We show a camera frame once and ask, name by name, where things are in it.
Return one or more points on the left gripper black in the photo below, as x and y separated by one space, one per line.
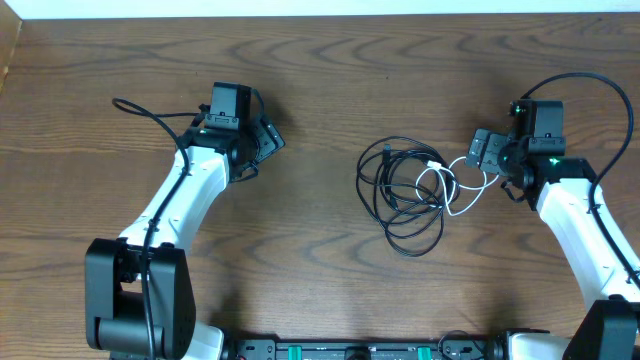
272 140

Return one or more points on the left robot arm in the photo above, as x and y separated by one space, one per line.
139 301

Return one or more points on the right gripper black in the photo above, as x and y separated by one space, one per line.
488 160

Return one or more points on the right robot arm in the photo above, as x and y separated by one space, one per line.
563 191

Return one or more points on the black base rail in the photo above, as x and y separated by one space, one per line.
360 351

